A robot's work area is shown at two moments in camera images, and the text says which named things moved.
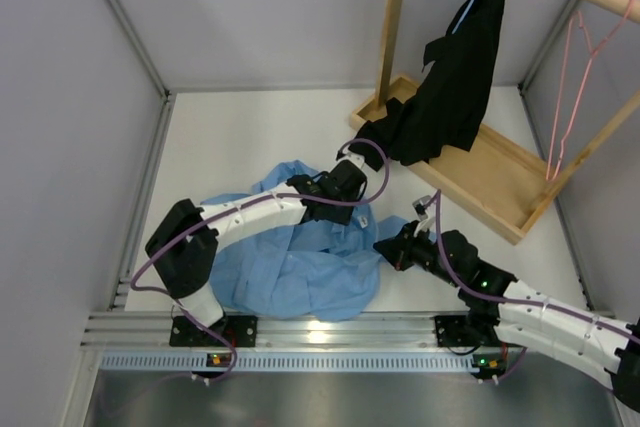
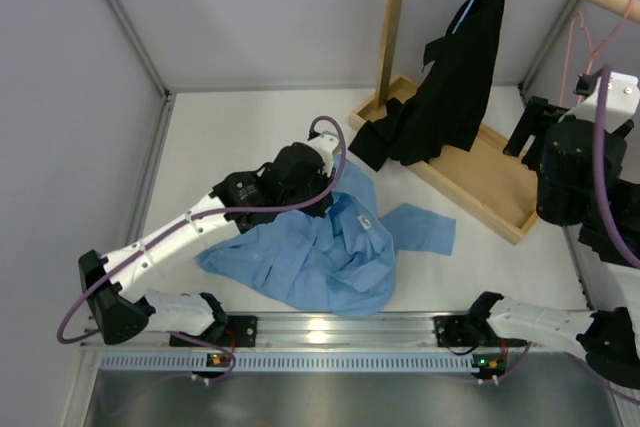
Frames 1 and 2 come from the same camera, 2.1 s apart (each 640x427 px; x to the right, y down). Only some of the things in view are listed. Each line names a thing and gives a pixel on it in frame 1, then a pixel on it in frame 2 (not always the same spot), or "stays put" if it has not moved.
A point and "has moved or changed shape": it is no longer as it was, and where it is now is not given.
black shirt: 447,109 stays put
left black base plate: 240,330 stays put
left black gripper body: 341,214 -> 317,187
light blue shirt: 291,267 has moved or changed shape
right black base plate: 453,331 stays put
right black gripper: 393,250 -> 540,118
